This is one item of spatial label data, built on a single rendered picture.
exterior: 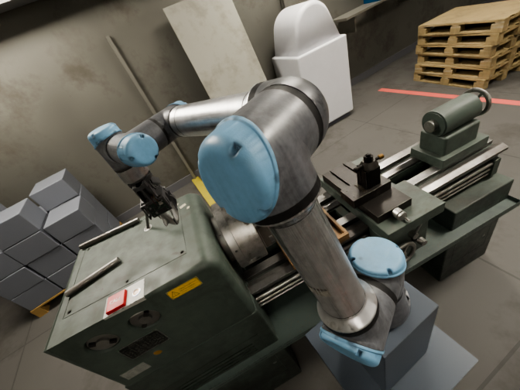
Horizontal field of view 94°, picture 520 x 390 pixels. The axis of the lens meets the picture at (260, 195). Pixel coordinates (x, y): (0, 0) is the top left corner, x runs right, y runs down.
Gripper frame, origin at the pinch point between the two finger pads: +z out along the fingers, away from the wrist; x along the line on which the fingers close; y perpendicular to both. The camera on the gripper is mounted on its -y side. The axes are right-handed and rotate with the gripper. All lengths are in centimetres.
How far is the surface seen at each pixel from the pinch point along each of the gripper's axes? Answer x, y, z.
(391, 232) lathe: 72, 19, 44
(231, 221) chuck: 16.1, -2.8, 14.9
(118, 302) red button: -25.9, 11.8, 9.4
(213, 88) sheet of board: 67, -261, 20
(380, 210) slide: 75, 10, 39
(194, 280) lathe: -3.1, 14.5, 15.0
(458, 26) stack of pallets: 376, -183, 62
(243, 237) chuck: 17.0, 2.5, 20.6
